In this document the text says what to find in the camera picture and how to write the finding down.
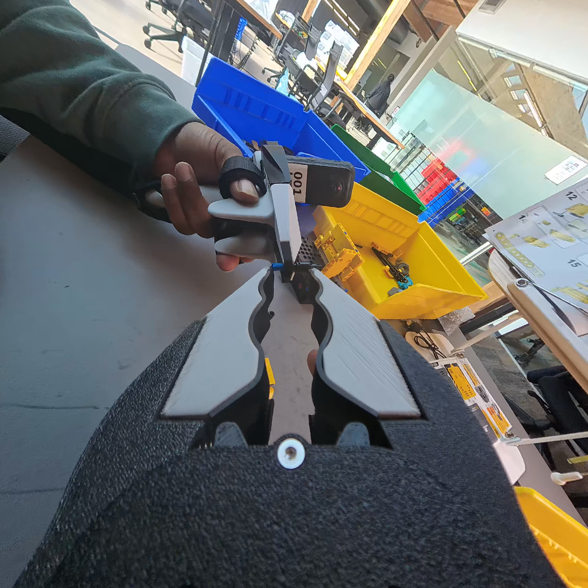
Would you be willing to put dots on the black mesh chair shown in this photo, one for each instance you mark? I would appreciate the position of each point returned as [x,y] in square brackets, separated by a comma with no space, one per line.
[11,135]

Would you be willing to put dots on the person's left hand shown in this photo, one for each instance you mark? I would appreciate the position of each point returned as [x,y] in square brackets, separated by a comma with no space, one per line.
[193,183]

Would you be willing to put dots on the black lego axle pin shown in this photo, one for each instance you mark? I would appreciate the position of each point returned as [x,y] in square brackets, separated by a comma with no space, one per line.
[308,265]

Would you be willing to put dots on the black office chair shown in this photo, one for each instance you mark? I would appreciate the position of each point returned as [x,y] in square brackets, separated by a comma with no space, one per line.
[565,404]

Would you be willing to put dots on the long wooden work table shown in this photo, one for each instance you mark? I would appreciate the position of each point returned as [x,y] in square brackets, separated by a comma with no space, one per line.
[367,110]

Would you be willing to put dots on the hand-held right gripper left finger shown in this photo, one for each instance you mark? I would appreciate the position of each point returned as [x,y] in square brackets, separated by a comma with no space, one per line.
[216,367]

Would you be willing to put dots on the blue plastic bin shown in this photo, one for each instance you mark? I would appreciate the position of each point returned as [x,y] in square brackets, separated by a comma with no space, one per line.
[257,110]

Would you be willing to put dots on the person's left forearm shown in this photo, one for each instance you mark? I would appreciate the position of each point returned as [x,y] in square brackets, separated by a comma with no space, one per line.
[69,82]

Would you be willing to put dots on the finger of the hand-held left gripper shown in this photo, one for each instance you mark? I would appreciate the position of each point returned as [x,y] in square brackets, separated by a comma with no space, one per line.
[287,229]

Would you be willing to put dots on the heap of dark lego parts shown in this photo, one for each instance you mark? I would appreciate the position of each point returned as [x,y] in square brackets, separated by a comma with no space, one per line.
[395,271]

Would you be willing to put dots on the instruction booklet on stand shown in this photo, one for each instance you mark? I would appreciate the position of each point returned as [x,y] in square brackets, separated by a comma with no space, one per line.
[510,454]

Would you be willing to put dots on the yellow lego block assembly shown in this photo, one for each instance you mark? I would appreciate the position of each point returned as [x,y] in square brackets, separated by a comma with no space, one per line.
[270,376]

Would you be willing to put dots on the black and yellow lego model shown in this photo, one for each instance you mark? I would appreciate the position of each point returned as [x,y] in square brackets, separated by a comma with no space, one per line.
[340,252]

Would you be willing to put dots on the red and blue storage rack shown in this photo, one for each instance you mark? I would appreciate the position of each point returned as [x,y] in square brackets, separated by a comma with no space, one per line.
[441,188]

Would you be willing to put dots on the green plastic bin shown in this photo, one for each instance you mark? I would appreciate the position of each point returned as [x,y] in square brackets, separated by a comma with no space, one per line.
[390,183]

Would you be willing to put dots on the clear plastic bag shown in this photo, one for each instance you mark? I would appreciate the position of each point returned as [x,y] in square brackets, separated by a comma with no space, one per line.
[457,319]

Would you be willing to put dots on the yellow plastic bin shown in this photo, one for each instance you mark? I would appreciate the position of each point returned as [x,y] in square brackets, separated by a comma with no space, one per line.
[560,537]
[432,275]

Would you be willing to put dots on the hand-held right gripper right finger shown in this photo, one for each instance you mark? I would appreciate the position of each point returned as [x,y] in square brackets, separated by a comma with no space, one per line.
[367,367]

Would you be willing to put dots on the printed parts leaflet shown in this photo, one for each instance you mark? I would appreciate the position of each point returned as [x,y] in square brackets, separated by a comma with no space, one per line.
[477,395]

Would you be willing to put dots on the clear plastic storage box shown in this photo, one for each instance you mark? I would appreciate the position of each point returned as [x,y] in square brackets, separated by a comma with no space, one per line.
[193,59]

